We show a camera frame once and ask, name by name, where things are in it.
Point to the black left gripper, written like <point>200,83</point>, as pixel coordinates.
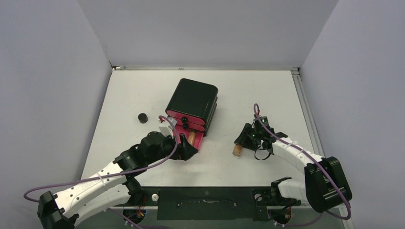
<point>184,150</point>

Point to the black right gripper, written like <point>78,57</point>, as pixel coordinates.
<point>243,140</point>

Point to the tan concealer stick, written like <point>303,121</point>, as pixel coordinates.
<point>237,150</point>

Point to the pink drawer with black knob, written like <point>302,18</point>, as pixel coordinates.
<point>190,118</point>

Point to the small black round jar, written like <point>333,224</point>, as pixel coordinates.
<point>143,118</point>

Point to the tan foundation tube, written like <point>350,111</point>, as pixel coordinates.
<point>192,137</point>

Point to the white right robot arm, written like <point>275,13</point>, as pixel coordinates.
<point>325,185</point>

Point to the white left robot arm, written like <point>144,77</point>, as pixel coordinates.
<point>113,185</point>

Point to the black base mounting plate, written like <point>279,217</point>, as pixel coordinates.
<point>206,203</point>

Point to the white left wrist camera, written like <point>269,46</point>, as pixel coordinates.
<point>166,128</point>

